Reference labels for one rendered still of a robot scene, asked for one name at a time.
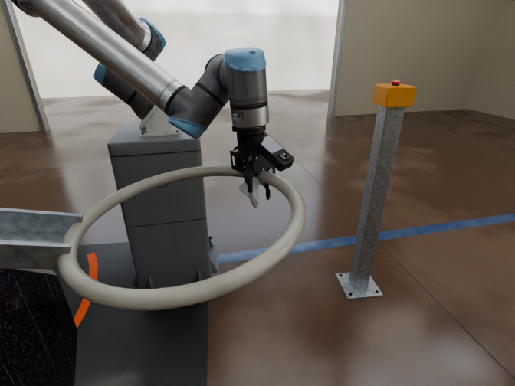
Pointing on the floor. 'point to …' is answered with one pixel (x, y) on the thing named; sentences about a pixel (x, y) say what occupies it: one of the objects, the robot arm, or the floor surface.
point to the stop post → (376, 188)
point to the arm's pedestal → (163, 209)
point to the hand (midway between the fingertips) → (263, 200)
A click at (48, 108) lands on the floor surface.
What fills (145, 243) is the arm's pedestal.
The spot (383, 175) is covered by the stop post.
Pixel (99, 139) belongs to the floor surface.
